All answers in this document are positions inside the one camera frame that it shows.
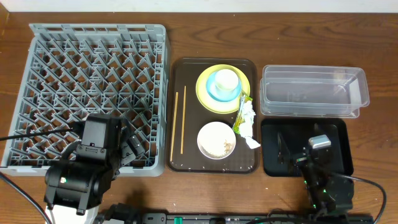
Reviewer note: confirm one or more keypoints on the grey dish rack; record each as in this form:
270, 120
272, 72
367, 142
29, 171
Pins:
74, 70

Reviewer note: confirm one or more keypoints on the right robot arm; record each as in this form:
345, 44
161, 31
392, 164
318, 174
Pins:
330, 195

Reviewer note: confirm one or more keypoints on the light blue saucer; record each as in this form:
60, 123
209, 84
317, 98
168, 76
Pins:
221, 96

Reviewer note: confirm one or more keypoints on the white tissue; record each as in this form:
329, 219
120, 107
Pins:
245, 128

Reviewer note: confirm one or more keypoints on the clear plastic container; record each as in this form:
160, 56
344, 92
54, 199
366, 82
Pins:
313, 91

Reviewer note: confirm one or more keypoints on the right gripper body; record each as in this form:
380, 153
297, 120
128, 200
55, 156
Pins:
298, 159

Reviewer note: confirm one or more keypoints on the black waste tray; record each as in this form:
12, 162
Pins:
296, 133

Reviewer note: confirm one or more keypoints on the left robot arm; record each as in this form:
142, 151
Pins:
76, 183

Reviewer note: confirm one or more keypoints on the dark brown serving tray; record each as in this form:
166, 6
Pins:
186, 71

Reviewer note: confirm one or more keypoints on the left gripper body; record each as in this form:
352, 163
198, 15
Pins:
129, 146

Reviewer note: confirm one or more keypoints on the green snack wrapper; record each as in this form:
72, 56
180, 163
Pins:
239, 119

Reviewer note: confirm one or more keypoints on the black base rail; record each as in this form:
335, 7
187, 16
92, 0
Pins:
123, 214

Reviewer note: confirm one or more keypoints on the yellow-green plate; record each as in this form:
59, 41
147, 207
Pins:
215, 106

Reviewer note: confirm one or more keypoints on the pale green cup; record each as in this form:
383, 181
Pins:
226, 80

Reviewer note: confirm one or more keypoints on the white bowl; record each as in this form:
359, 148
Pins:
216, 140

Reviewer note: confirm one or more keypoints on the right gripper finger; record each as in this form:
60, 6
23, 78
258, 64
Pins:
320, 129
284, 153

